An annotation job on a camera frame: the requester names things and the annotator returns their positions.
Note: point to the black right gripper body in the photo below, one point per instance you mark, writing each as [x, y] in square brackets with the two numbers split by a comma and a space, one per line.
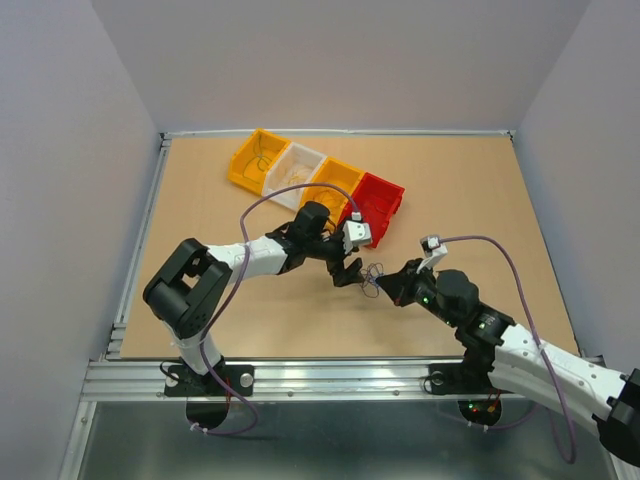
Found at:
[421, 288]

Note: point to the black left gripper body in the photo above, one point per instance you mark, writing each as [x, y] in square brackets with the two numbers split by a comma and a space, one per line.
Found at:
[331, 248]

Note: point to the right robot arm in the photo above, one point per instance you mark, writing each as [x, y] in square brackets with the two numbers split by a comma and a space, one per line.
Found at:
[603, 401]

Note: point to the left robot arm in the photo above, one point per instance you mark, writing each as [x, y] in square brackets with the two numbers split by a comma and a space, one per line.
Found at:
[185, 292]

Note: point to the red bin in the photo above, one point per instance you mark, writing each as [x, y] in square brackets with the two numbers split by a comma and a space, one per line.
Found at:
[378, 201]

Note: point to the white bin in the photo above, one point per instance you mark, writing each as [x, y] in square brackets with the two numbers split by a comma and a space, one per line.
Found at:
[297, 164]

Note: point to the far yellow bin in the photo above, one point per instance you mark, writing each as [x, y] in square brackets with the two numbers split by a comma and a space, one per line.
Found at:
[250, 163]

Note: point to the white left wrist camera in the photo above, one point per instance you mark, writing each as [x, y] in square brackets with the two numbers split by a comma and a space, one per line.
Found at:
[356, 233]

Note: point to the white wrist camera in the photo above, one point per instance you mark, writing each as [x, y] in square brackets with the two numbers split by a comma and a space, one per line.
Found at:
[434, 250]
[356, 233]

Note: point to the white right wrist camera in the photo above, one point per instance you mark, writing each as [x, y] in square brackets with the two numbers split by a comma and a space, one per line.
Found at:
[434, 250]

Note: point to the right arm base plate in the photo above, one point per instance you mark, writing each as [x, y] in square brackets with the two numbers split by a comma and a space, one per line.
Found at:
[479, 404]

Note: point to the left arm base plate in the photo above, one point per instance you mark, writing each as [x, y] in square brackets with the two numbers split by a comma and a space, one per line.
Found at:
[208, 403]

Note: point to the aluminium table frame rail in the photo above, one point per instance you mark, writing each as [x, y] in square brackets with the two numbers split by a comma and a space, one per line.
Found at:
[337, 390]

